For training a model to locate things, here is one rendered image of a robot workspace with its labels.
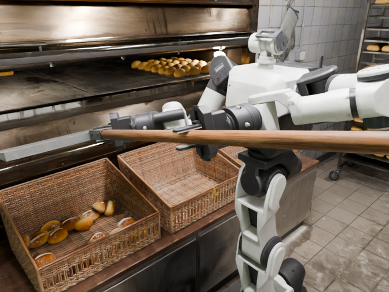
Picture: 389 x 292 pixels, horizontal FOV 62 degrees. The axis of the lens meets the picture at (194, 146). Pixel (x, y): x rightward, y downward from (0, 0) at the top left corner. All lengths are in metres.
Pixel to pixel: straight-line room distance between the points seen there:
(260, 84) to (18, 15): 1.04
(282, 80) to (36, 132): 1.15
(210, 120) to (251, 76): 0.44
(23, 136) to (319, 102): 1.31
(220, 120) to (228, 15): 1.63
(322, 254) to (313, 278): 0.27
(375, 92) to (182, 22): 1.44
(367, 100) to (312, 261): 1.87
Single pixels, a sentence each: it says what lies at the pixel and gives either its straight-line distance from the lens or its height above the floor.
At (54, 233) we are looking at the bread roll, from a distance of 1.68.
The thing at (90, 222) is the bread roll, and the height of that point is 0.63.
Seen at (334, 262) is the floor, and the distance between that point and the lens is 2.56.
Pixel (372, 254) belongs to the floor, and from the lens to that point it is 2.74.
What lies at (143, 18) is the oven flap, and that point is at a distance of 1.87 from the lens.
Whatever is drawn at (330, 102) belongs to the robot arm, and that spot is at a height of 1.40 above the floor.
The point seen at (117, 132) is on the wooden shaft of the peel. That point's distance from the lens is 0.98.
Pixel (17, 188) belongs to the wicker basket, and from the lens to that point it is 1.71.
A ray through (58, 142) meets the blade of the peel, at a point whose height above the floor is 1.20.
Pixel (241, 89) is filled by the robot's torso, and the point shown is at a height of 1.34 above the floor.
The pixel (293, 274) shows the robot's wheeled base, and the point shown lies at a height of 0.34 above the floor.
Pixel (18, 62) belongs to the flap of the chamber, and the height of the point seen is 1.40.
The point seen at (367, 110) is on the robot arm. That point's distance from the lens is 0.77.
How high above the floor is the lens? 1.58
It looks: 22 degrees down
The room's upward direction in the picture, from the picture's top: straight up
